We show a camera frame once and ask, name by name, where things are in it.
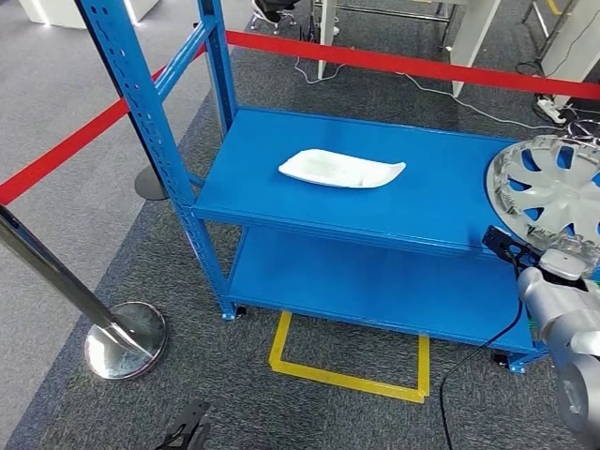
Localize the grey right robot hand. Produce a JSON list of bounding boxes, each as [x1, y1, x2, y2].
[[543, 235, 600, 265]]

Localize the silver wheel hubcap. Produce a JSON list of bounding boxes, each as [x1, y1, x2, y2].
[[485, 135, 600, 263]]

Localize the blue metal shelf rack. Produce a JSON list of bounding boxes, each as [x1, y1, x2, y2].
[[74, 0, 600, 375]]

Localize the white plastic car part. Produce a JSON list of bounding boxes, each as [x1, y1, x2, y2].
[[277, 148, 408, 190]]

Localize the white power strip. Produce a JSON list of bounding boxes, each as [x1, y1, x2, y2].
[[536, 96, 568, 126]]

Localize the white desk panel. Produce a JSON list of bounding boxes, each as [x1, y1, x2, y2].
[[538, 0, 600, 107], [449, 0, 503, 98], [318, 0, 338, 81]]

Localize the red barrier belt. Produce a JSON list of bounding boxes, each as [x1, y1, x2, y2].
[[0, 46, 208, 206], [226, 29, 600, 102]]

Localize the office chair base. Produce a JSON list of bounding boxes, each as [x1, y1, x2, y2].
[[249, 0, 300, 36]]

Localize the white display platform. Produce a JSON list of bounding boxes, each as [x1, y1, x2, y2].
[[18, 0, 161, 29]]

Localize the tangled wire bundle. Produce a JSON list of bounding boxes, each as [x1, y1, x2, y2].
[[565, 117, 600, 150]]

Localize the white floor cable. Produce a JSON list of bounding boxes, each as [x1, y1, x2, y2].
[[294, 55, 563, 133]]

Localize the black camera cable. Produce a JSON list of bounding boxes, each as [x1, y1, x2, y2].
[[438, 261, 524, 450]]

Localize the black stanchion post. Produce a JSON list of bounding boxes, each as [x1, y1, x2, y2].
[[85, 18, 171, 202]]

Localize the chrome stanchion post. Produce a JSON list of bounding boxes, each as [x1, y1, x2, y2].
[[0, 204, 167, 382]]

